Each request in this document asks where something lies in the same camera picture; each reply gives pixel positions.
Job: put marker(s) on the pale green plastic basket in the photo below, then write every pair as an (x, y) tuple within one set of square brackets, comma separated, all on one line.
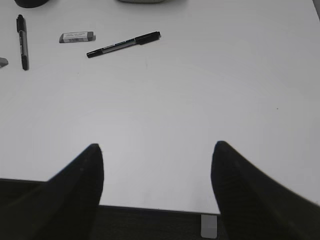
[(142, 1)]

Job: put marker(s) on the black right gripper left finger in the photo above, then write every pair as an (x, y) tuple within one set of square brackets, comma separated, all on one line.
[(62, 208)]

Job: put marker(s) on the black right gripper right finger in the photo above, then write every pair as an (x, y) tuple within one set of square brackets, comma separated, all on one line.
[(253, 206)]

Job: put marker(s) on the black mesh pen holder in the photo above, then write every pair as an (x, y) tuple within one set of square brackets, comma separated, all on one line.
[(30, 3)]

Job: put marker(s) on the grey white eraser right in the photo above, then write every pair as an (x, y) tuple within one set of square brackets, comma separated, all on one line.
[(77, 37)]

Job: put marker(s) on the black marker pen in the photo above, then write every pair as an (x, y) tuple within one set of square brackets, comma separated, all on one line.
[(139, 40), (22, 33)]

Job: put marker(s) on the grey white eraser middle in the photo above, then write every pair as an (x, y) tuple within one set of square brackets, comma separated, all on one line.
[(3, 62)]

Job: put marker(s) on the grey white eraser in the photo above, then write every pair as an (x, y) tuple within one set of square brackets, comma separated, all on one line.
[(3, 62), (77, 37)]

